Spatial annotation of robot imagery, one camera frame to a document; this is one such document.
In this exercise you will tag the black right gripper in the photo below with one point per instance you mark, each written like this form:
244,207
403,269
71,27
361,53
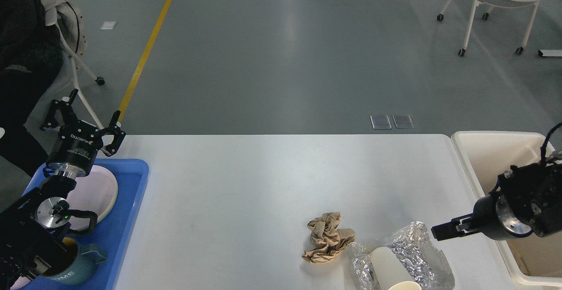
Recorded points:
491,216

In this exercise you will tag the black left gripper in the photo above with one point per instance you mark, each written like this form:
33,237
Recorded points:
78,143

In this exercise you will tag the foil sheet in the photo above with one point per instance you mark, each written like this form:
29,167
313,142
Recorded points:
413,248

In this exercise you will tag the pink plate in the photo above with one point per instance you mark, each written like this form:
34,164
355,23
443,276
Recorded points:
85,195

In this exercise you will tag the brown paper ball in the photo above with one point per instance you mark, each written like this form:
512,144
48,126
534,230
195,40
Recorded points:
327,238

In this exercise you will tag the teal green mug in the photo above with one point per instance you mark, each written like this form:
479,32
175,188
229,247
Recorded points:
78,264

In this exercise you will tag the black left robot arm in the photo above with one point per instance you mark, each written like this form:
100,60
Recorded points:
33,228

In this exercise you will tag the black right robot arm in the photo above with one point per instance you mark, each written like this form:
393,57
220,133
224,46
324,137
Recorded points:
524,201

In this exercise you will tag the white chair left background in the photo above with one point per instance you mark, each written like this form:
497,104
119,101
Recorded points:
76,63

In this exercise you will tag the white paper cup upright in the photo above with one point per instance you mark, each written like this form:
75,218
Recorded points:
390,272

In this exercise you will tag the person in dark clothes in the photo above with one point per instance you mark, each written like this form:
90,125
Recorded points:
30,60

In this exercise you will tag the white plastic bin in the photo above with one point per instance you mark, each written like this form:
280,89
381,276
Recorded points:
534,263

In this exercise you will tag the blue plastic tray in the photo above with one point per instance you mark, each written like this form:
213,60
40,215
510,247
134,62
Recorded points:
113,233

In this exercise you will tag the beige jacket on chair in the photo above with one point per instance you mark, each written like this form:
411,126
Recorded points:
69,18

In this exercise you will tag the pink ribbed cup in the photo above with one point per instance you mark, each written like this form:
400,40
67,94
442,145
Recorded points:
20,283

